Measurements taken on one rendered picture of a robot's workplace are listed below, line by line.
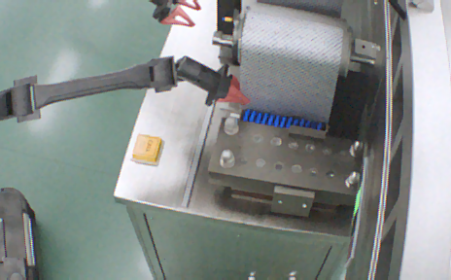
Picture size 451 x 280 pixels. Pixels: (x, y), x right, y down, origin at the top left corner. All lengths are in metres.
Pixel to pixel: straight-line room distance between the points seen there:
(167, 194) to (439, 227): 0.99
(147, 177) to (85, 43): 1.70
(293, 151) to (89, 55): 1.83
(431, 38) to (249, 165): 0.70
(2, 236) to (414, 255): 1.94
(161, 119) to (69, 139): 1.18
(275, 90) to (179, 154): 0.34
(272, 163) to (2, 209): 1.37
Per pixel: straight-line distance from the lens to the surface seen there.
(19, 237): 2.42
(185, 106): 1.76
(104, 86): 1.43
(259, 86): 1.51
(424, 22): 1.02
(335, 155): 1.54
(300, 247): 1.68
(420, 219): 0.78
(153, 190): 1.63
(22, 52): 3.36
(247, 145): 1.53
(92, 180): 2.72
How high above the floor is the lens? 2.33
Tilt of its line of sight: 57 degrees down
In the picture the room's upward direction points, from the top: straight up
